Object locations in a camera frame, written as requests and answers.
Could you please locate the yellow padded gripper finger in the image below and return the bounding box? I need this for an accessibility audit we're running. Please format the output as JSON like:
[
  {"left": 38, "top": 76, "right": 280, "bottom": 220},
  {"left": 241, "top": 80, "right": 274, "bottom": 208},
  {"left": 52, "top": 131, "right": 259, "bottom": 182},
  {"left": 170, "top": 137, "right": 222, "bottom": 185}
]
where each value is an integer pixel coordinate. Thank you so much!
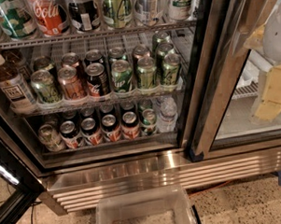
[{"left": 254, "top": 64, "right": 281, "bottom": 120}]

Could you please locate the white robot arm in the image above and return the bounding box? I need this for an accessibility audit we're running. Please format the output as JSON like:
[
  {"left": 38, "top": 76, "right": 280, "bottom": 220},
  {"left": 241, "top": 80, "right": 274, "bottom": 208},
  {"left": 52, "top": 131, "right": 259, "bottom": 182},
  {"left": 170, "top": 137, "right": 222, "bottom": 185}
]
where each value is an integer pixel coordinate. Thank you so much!
[{"left": 253, "top": 3, "right": 281, "bottom": 121}]

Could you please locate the green can front right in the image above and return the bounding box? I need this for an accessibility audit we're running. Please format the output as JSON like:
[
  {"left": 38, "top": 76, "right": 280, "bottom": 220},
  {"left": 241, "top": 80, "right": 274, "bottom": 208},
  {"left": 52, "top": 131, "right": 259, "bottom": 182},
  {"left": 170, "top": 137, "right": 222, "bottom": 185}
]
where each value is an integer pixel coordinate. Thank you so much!
[{"left": 161, "top": 53, "right": 181, "bottom": 86}]

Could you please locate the bottom shelf green can right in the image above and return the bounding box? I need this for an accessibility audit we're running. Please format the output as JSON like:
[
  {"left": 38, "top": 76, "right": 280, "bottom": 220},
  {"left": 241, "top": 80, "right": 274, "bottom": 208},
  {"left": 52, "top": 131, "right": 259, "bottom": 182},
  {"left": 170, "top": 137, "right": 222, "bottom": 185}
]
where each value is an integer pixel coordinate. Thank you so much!
[{"left": 141, "top": 108, "right": 157, "bottom": 136}]

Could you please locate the shelf green can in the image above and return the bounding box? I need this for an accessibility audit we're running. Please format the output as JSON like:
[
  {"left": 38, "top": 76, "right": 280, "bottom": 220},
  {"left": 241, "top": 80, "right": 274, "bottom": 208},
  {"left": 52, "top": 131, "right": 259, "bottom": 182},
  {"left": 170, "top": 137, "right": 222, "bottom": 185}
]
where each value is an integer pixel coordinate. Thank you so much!
[
  {"left": 37, "top": 123, "right": 65, "bottom": 152},
  {"left": 141, "top": 108, "right": 157, "bottom": 136}
]

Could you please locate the green can front middle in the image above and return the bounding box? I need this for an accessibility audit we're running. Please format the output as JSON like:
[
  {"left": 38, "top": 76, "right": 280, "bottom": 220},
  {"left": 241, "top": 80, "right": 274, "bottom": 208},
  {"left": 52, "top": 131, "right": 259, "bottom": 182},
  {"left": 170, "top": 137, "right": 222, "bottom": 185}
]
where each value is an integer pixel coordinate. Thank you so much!
[{"left": 136, "top": 57, "right": 157, "bottom": 90}]

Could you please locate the green 7up can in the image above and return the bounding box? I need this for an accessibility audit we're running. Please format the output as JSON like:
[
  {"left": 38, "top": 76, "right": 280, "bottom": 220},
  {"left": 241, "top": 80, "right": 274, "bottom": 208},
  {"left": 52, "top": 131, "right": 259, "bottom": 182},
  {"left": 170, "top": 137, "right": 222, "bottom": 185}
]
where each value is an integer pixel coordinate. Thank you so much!
[{"left": 111, "top": 60, "right": 133, "bottom": 93}]

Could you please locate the shelf coke can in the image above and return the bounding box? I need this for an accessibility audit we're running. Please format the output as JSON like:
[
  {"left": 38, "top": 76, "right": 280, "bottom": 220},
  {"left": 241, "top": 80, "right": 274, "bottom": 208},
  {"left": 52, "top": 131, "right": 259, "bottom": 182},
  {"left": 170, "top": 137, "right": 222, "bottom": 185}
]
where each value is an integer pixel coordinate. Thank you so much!
[
  {"left": 102, "top": 114, "right": 121, "bottom": 142},
  {"left": 80, "top": 118, "right": 104, "bottom": 146}
]

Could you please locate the stainless steel display fridge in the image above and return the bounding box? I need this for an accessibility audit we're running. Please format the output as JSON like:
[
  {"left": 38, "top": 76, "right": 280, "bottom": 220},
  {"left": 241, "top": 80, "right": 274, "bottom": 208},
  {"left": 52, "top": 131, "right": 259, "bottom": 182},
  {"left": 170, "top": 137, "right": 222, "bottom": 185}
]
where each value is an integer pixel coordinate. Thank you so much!
[{"left": 0, "top": 0, "right": 281, "bottom": 215}]

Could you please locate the black coke can front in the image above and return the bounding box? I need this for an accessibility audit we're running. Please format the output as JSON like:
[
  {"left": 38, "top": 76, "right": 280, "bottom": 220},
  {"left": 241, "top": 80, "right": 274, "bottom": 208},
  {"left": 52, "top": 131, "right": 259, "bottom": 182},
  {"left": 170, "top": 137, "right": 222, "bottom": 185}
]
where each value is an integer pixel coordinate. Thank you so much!
[{"left": 85, "top": 63, "right": 111, "bottom": 97}]

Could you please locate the pink can front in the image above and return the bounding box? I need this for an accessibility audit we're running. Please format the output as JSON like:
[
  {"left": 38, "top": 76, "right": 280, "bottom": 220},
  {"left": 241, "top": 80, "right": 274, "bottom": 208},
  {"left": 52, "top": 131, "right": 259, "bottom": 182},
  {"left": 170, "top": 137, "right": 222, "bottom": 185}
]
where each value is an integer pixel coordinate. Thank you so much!
[{"left": 58, "top": 66, "right": 87, "bottom": 100}]

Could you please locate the bottom shelf black red can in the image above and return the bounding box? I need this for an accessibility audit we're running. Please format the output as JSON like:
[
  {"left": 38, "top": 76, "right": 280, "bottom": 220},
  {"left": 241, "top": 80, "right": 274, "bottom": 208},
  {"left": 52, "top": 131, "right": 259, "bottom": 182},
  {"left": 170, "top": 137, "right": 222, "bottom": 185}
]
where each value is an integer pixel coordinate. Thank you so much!
[{"left": 59, "top": 120, "right": 84, "bottom": 148}]

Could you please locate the bottom shelf green can left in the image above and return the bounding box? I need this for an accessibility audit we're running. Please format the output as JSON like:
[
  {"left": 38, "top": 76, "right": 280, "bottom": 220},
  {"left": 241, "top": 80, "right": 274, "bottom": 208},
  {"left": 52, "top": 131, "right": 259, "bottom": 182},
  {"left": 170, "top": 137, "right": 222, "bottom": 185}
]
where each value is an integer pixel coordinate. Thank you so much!
[{"left": 37, "top": 123, "right": 65, "bottom": 152}]

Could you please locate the pale green can front left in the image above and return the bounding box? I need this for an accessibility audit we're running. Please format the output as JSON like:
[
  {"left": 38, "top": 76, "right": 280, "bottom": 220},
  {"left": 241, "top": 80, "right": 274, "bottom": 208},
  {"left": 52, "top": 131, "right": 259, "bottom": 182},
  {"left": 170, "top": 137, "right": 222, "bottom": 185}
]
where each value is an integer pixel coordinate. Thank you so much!
[{"left": 31, "top": 69, "right": 63, "bottom": 104}]

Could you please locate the open black fridge door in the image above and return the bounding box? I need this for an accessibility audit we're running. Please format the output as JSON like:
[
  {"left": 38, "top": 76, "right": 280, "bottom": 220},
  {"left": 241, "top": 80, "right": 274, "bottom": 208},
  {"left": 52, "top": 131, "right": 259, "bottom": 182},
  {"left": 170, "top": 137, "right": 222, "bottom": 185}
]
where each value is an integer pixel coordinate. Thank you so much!
[{"left": 0, "top": 138, "right": 44, "bottom": 224}]

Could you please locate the clear water bottle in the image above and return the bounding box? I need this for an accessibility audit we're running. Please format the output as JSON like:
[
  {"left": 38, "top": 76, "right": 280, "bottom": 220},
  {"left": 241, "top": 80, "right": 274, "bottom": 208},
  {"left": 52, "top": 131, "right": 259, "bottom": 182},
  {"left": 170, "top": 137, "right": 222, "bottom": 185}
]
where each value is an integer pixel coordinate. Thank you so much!
[{"left": 157, "top": 97, "right": 178, "bottom": 133}]

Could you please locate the white label bottle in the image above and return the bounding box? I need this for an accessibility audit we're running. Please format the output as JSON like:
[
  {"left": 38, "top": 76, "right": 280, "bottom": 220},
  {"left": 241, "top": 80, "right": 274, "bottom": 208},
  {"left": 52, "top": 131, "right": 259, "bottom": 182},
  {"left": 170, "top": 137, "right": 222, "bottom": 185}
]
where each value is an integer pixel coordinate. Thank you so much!
[{"left": 167, "top": 0, "right": 191, "bottom": 21}]

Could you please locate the grey label bottle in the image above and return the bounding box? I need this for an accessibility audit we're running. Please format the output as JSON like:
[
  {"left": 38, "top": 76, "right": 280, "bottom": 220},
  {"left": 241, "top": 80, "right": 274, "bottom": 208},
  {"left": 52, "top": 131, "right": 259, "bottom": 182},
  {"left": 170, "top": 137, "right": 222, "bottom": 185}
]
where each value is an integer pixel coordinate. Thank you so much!
[{"left": 133, "top": 0, "right": 164, "bottom": 27}]

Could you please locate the clear plastic bin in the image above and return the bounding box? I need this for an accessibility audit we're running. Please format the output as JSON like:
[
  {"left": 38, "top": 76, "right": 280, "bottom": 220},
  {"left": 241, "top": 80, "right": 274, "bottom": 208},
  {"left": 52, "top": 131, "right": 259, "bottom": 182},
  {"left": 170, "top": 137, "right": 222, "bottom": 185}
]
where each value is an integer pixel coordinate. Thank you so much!
[{"left": 95, "top": 185, "right": 198, "bottom": 224}]

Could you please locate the yellow green label bottle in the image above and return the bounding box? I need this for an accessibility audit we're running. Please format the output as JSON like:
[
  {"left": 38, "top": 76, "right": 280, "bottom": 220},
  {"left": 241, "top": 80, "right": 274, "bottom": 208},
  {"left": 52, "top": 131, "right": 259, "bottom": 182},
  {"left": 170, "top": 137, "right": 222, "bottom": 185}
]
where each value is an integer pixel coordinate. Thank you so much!
[{"left": 100, "top": 0, "right": 133, "bottom": 29}]

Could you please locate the black label bottle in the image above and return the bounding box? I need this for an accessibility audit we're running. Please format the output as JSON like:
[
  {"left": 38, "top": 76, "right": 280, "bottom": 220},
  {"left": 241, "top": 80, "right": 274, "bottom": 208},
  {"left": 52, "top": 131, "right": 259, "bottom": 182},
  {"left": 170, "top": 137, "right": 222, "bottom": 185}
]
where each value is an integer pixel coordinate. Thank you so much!
[{"left": 66, "top": 0, "right": 100, "bottom": 33}]

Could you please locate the red cola bottle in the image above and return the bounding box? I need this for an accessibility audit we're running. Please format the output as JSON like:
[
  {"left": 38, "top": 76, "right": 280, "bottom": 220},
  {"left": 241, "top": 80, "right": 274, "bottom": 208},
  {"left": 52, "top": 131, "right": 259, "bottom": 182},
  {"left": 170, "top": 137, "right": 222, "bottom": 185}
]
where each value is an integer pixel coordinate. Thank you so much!
[{"left": 27, "top": 0, "right": 70, "bottom": 37}]

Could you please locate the brown iced tea bottle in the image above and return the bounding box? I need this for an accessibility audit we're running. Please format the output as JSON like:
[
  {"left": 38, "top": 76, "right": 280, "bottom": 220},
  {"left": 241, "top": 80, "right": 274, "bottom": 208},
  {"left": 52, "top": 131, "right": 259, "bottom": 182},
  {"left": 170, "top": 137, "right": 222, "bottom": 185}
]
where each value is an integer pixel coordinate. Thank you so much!
[{"left": 0, "top": 54, "right": 36, "bottom": 112}]

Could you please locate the white wire shelf right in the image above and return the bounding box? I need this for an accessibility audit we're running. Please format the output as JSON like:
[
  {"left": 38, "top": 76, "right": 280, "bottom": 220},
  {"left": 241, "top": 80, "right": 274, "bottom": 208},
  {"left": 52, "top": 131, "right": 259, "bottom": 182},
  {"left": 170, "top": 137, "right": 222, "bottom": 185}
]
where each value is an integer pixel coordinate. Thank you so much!
[{"left": 232, "top": 82, "right": 258, "bottom": 100}]

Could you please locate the orange cable on floor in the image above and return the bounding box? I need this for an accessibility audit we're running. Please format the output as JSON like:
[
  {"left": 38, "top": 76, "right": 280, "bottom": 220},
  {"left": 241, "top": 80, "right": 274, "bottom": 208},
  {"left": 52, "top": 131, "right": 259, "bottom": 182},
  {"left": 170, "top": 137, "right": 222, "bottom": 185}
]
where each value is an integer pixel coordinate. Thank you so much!
[{"left": 187, "top": 179, "right": 235, "bottom": 198}]

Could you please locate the black cable on floor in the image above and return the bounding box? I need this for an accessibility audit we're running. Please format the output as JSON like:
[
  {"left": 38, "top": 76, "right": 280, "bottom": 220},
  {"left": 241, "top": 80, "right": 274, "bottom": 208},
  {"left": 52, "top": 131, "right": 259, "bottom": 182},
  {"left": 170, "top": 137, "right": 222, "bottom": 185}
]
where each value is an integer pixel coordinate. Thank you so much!
[{"left": 27, "top": 201, "right": 44, "bottom": 224}]

